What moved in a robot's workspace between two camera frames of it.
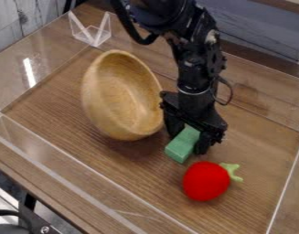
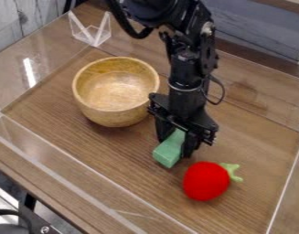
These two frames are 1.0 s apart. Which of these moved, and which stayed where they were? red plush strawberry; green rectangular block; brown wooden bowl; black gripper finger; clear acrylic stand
Moved: brown wooden bowl; green rectangular block; black gripper finger
Stayed: red plush strawberry; clear acrylic stand
